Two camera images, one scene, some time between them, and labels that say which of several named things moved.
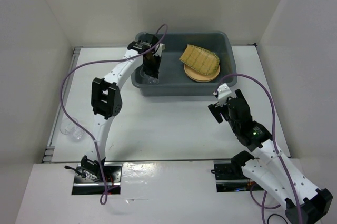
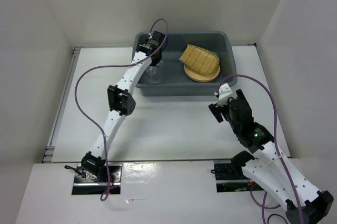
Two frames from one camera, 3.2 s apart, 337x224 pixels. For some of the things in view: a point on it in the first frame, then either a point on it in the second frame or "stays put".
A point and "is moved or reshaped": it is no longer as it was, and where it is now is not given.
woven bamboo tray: (202, 60) stays put
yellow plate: (196, 75) stays put
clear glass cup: (71, 128) is moved or reshaped
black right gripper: (216, 111) stays put
